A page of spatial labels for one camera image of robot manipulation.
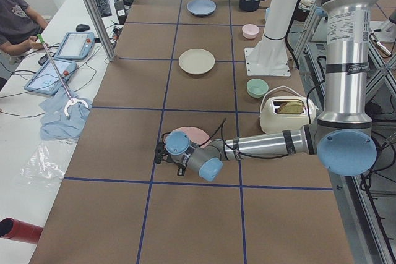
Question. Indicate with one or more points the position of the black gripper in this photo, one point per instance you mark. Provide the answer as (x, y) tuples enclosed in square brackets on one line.
[(169, 159)]

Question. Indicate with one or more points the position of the blue plate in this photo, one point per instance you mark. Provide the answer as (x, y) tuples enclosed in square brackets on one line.
[(201, 7)]

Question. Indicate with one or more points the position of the pink plate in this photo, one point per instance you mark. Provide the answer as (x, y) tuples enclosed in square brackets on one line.
[(198, 135)]

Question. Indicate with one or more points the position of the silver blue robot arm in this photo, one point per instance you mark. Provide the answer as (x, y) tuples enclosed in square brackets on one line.
[(341, 136)]

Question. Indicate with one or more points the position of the pink bowl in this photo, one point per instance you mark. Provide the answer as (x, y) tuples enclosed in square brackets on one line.
[(250, 31)]

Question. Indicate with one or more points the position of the blue cup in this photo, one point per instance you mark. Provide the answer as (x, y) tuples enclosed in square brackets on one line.
[(267, 14)]

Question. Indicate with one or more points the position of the cream plate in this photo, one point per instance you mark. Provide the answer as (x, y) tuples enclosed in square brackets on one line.
[(196, 61)]

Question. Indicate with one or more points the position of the black keyboard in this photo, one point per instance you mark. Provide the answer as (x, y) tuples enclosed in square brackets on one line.
[(103, 7)]

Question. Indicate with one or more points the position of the reacher grabber stick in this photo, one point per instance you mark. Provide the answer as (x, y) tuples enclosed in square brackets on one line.
[(71, 101)]

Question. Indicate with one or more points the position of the light blue cloth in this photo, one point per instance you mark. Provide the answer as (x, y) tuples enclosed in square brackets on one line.
[(55, 124)]

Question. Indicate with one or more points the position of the clear plastic bag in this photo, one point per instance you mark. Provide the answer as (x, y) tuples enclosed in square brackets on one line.
[(48, 163)]

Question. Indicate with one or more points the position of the green bowl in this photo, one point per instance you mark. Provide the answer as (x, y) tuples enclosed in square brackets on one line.
[(257, 88)]

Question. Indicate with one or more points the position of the black computer mouse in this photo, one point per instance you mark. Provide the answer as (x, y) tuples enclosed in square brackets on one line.
[(82, 27)]

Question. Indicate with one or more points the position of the cream toaster with bread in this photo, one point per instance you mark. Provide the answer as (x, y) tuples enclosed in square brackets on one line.
[(280, 113)]

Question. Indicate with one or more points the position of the lower teach pendant tablet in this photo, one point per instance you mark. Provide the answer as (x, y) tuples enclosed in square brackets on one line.
[(46, 80)]

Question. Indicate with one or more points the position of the teach pendant tablet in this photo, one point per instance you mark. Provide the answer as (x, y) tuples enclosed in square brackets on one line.
[(76, 45), (46, 80)]

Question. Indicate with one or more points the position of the upper teach pendant tablet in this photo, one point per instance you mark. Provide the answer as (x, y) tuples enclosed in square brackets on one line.
[(76, 45)]

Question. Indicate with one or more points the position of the red cylinder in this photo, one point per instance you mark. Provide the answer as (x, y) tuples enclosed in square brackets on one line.
[(21, 231)]

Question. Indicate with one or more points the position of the seated person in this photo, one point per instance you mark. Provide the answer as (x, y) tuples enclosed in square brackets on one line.
[(20, 25)]

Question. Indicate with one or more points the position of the aluminium frame post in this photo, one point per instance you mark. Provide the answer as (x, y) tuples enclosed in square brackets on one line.
[(100, 28)]

